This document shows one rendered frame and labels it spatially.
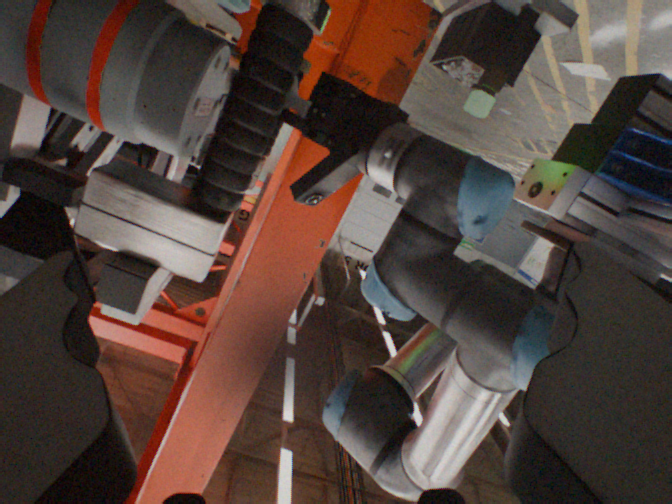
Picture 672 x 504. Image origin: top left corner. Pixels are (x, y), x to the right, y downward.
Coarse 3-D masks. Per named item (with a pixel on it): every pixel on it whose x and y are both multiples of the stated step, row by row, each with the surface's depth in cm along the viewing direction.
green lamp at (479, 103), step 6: (480, 90) 80; (474, 96) 81; (480, 96) 80; (486, 96) 80; (468, 102) 82; (474, 102) 80; (480, 102) 80; (486, 102) 80; (492, 102) 80; (468, 108) 81; (474, 108) 80; (480, 108) 80; (486, 108) 80; (474, 114) 83; (480, 114) 81; (486, 114) 81
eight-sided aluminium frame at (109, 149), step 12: (168, 0) 59; (72, 120) 60; (72, 132) 59; (84, 132) 61; (60, 144) 58; (72, 144) 59; (84, 144) 63; (96, 144) 60; (108, 144) 61; (120, 144) 65; (72, 156) 61; (84, 156) 58; (96, 156) 59; (108, 156) 62; (84, 168) 58
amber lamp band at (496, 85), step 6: (492, 66) 79; (486, 72) 80; (492, 72) 78; (498, 72) 78; (504, 72) 79; (480, 78) 82; (486, 78) 79; (492, 78) 79; (498, 78) 79; (504, 78) 79; (480, 84) 81; (486, 84) 79; (492, 84) 79; (498, 84) 79; (492, 90) 80; (498, 90) 80
